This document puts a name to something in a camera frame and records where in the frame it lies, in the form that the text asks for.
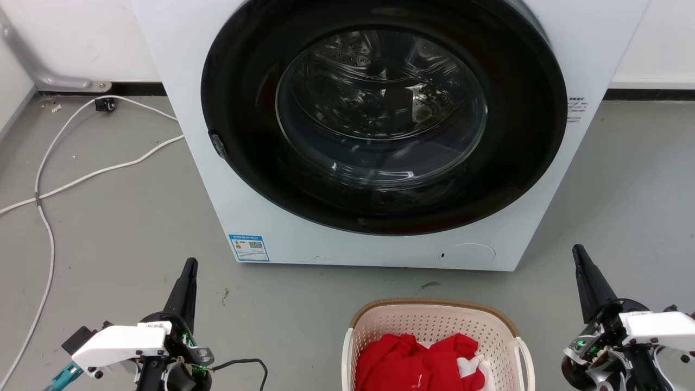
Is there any small printed text label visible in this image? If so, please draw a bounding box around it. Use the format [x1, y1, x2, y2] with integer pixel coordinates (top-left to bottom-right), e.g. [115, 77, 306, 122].
[566, 97, 586, 125]

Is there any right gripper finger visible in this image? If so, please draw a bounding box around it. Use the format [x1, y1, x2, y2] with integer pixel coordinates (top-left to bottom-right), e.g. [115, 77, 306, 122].
[579, 244, 620, 317]
[572, 244, 601, 324]

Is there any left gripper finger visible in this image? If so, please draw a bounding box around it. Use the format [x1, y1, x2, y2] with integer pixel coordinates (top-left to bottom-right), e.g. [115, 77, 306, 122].
[162, 258, 192, 318]
[181, 258, 199, 333]

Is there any round white filter cover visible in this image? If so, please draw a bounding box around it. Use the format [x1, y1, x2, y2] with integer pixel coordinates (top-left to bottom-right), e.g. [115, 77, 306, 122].
[438, 243, 496, 267]

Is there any teal cable connector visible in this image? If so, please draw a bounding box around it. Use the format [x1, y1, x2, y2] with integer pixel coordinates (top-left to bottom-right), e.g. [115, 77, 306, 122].
[42, 362, 85, 391]

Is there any white front-load washing machine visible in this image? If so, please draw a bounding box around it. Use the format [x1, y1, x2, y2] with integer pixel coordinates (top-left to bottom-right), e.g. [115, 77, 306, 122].
[130, 0, 651, 272]

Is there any grey wall pipe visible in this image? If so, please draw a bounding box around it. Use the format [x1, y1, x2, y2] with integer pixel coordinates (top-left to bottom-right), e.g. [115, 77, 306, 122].
[0, 8, 113, 93]

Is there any grey washer door handle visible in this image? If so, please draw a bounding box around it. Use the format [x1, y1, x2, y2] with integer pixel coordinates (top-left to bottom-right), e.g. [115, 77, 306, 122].
[209, 130, 228, 160]

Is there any white floor cable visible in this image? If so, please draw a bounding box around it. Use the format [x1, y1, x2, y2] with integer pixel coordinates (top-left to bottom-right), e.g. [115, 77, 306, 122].
[0, 134, 186, 217]
[0, 96, 180, 389]

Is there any blue energy label sticker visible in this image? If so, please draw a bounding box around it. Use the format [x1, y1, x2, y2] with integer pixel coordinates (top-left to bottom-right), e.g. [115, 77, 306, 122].
[229, 234, 270, 263]

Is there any white garment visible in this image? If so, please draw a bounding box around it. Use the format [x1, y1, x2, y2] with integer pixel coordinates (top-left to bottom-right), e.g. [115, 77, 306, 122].
[455, 352, 496, 391]

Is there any cream perforated laundry basket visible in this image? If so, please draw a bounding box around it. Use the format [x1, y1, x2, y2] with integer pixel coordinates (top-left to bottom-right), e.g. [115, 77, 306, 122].
[342, 298, 536, 391]

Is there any round black washer door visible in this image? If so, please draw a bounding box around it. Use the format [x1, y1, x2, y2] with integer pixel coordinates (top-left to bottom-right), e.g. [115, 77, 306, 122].
[201, 0, 568, 236]

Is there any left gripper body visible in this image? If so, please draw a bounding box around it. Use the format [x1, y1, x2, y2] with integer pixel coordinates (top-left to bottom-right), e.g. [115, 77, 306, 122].
[135, 312, 214, 391]

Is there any red garment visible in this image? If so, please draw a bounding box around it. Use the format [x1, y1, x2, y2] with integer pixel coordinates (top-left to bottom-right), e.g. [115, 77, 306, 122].
[355, 333, 486, 391]

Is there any steel washer drum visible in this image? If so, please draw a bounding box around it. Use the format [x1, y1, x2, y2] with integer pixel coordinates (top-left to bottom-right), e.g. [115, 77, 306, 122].
[276, 29, 488, 191]

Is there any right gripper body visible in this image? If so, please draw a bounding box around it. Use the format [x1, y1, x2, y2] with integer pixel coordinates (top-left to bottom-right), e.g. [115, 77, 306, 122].
[561, 298, 695, 391]

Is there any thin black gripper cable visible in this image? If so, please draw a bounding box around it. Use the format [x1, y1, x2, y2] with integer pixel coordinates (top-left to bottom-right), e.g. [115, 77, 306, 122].
[209, 358, 269, 391]

